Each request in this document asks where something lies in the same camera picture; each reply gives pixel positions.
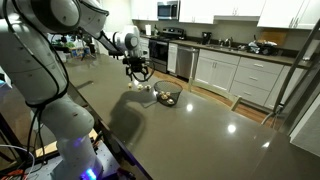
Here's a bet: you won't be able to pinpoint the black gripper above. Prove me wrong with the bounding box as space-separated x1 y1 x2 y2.
123 56 150 81

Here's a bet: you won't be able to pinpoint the black wire mesh basket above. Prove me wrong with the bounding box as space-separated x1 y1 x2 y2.
153 80 184 108

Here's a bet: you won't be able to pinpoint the robot base mounting platform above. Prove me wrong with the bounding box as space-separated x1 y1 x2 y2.
19 139 138 180

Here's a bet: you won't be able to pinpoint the black round stool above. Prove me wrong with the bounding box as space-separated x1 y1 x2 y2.
107 49 126 60

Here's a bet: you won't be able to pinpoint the black kitchen stove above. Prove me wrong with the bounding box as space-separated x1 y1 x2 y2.
148 27 186 74

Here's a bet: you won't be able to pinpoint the stainless steel dishwasher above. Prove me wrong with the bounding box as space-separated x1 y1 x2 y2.
175 45 200 80

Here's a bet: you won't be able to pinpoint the stainless steel microwave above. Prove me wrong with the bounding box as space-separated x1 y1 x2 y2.
156 0 180 21

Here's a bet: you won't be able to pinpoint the black coffee maker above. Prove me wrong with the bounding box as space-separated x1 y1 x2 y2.
201 31 213 46

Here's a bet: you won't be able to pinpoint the white double cabinet doors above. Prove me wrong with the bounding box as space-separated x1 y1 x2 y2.
194 55 238 92

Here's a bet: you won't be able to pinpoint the white upper cabinet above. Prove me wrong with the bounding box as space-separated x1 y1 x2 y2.
213 0 267 18
178 0 215 25
256 0 320 31

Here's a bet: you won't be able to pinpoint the chrome sink faucet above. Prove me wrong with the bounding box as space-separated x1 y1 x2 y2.
218 36 235 48

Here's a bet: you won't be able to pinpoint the dark sink countertop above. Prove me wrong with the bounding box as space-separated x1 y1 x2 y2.
139 33 313 70

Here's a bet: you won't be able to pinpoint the white sink-side drawer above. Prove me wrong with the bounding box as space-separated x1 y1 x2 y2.
229 80 272 107
238 56 285 76
233 66 280 92

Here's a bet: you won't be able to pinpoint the pile of dishes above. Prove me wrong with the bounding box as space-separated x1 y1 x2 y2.
247 39 278 56

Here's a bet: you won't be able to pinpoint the wooden cutting board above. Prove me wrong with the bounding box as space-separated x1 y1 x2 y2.
259 30 288 47

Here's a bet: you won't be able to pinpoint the grey metal tripod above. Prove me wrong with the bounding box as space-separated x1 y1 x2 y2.
261 19 320 128

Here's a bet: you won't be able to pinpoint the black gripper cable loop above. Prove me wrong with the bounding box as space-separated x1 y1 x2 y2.
132 58 156 83

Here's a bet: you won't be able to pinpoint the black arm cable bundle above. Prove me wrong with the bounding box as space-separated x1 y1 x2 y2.
2 0 72 168

